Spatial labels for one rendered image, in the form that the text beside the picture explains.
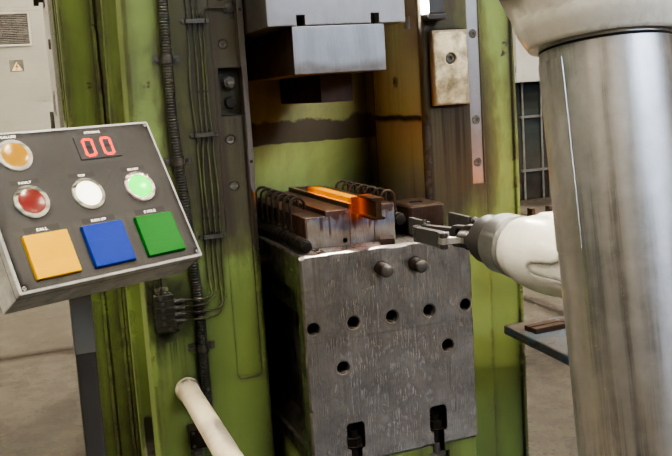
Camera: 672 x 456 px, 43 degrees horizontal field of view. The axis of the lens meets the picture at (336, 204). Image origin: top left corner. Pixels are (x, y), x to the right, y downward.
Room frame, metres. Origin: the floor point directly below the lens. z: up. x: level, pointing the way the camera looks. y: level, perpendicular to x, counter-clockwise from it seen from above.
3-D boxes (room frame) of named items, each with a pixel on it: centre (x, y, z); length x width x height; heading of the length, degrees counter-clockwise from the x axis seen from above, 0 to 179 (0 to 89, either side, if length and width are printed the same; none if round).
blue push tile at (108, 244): (1.39, 0.38, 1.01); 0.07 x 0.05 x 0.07; 135
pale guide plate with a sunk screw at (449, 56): (1.98, -0.28, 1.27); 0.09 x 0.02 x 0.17; 110
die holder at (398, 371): (1.97, -0.01, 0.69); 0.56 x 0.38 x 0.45; 20
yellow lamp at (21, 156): (1.38, 0.51, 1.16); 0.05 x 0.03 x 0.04; 110
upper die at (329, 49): (1.94, 0.04, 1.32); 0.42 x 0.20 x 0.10; 20
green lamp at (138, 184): (1.49, 0.34, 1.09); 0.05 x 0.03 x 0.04; 110
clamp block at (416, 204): (1.86, -0.18, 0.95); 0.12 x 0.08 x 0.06; 20
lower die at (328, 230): (1.94, 0.04, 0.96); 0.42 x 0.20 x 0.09; 20
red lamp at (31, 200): (1.35, 0.48, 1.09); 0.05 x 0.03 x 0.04; 110
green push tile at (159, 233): (1.46, 0.31, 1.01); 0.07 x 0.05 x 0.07; 135
